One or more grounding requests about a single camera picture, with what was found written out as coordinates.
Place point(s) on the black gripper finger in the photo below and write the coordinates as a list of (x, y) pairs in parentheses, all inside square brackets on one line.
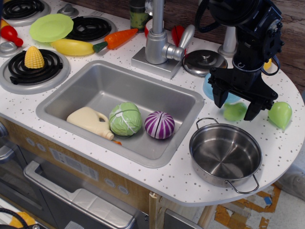
[(220, 96), (253, 109)]

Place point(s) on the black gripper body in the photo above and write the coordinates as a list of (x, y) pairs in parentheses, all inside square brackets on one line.
[(248, 85)]

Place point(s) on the green toy broccoli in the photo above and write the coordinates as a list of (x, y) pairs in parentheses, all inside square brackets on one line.
[(234, 112)]

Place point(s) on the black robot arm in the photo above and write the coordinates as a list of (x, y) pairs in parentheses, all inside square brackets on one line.
[(258, 33)]

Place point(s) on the light blue plastic bowl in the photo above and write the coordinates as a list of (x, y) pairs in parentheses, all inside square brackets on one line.
[(208, 91)]

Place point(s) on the yellow toy bell pepper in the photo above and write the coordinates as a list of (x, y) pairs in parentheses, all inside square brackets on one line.
[(267, 64)]

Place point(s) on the light green toy pear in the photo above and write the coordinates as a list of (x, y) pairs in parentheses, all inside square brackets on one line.
[(280, 114)]

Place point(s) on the steel pot lid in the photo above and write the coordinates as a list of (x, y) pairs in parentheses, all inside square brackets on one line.
[(200, 62)]

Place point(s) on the grey vertical pole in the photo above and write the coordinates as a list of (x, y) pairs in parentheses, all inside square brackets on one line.
[(229, 46)]

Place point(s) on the purple toy onion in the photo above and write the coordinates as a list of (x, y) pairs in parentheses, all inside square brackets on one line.
[(159, 125)]

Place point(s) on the silver toy faucet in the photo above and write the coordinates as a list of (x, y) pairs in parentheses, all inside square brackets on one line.
[(159, 56)]

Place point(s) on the red toy fruit half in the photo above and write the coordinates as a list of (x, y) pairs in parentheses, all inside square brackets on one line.
[(176, 33)]

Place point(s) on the green toy cabbage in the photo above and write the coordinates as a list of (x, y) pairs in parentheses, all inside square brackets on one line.
[(125, 119)]

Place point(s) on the red white toy container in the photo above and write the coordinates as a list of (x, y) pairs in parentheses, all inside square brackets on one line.
[(148, 26)]

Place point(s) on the dark green toy can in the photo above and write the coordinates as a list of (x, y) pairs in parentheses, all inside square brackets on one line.
[(138, 16)]

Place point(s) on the orange toy carrot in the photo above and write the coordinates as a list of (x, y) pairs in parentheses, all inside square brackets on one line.
[(115, 39)]

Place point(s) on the cream toy milk jug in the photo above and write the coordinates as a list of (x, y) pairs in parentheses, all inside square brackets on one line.
[(91, 120)]

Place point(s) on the black rear stove burner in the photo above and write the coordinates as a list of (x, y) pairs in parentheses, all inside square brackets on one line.
[(91, 28)]

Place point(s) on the black stove burner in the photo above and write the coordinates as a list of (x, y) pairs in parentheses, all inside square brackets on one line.
[(16, 78), (91, 28)]

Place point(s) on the yellow toy squash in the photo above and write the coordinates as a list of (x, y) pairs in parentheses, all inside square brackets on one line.
[(72, 47)]

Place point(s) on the silver stove knob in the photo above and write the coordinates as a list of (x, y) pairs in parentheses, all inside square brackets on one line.
[(69, 10), (9, 49)]

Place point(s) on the grey toy oven door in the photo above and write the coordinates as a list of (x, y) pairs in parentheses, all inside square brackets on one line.
[(71, 199)]

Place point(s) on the light green plastic plate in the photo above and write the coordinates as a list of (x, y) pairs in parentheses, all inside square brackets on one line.
[(51, 27)]

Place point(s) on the yellow toy corn cob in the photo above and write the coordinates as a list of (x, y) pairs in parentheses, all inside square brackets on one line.
[(34, 58)]

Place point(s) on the black front stove burner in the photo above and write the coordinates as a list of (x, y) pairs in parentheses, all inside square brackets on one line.
[(16, 78)]

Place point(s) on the black far left burner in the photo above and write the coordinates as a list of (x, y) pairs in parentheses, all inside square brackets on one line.
[(18, 13)]

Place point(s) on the silver left stove knob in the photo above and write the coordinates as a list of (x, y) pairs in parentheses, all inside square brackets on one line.
[(9, 49)]

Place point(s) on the red toy ketchup bottle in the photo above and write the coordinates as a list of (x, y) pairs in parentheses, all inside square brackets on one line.
[(9, 33)]

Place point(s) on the yellow toy on floor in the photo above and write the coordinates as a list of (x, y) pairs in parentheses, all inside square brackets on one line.
[(27, 218)]

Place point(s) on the steel pan with handles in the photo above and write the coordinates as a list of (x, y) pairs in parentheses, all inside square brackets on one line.
[(226, 156)]

